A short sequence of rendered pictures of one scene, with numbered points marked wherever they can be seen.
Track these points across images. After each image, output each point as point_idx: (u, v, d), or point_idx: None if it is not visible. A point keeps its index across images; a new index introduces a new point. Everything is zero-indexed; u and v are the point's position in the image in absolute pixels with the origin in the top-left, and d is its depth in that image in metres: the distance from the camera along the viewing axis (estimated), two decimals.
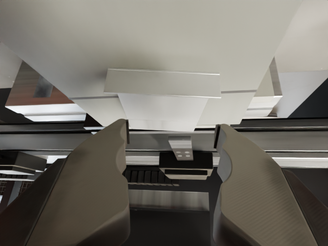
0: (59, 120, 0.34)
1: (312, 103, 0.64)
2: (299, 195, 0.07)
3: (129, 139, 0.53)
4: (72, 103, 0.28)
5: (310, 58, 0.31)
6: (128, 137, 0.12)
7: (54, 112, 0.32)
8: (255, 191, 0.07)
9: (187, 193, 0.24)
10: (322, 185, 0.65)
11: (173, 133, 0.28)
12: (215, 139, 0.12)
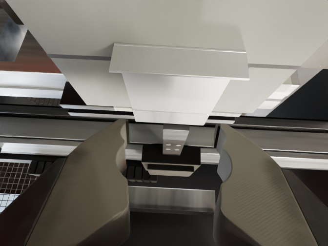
0: (24, 95, 0.27)
1: (289, 106, 0.67)
2: (299, 195, 0.07)
3: None
4: (47, 72, 0.22)
5: (314, 53, 0.30)
6: (128, 137, 0.12)
7: (18, 84, 0.25)
8: (255, 191, 0.07)
9: (190, 191, 0.20)
10: None
11: None
12: (215, 139, 0.12)
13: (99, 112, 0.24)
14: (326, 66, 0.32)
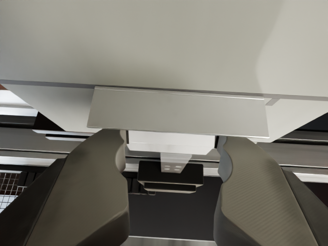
0: None
1: None
2: (299, 195, 0.07)
3: None
4: None
5: None
6: (127, 137, 0.12)
7: None
8: (255, 191, 0.07)
9: (194, 242, 0.16)
10: None
11: None
12: (215, 139, 0.12)
13: (83, 136, 0.20)
14: None
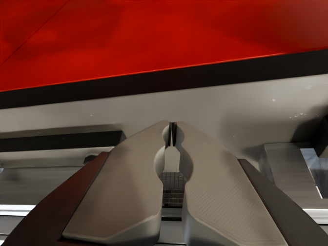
0: (316, 223, 0.27)
1: None
2: (255, 181, 0.07)
3: None
4: None
5: None
6: (169, 140, 0.12)
7: None
8: (217, 185, 0.07)
9: None
10: None
11: None
12: (173, 137, 0.12)
13: None
14: None
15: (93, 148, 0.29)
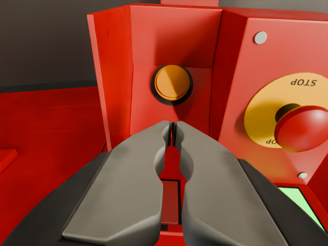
0: None
1: None
2: (255, 181, 0.07)
3: None
4: None
5: None
6: (169, 140, 0.12)
7: None
8: (217, 185, 0.07)
9: None
10: None
11: None
12: (173, 137, 0.12)
13: None
14: None
15: None
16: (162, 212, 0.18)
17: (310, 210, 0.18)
